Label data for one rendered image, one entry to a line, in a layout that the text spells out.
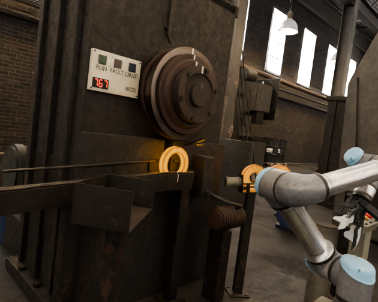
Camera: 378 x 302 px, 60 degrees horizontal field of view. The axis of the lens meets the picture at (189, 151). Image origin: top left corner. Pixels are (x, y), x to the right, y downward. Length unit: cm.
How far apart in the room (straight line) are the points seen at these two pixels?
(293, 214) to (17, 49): 701
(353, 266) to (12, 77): 709
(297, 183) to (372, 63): 319
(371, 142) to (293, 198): 296
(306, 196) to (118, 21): 113
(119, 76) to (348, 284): 126
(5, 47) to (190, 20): 601
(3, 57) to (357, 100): 631
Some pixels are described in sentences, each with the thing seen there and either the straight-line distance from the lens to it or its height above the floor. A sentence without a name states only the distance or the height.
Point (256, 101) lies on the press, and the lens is 952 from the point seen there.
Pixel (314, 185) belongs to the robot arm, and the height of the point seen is 81.
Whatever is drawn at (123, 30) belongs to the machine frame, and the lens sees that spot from 167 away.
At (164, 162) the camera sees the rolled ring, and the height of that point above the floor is 76.
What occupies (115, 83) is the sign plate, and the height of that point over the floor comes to 111.
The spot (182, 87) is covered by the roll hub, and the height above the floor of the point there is 113.
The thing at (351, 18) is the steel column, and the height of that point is 464.
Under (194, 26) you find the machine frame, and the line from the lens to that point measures 198.
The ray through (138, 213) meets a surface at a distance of 127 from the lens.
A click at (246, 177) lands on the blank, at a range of 194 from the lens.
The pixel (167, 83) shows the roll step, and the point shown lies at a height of 114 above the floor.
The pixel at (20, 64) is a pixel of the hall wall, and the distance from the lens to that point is 770.
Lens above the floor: 94
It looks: 4 degrees down
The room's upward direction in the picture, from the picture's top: 7 degrees clockwise
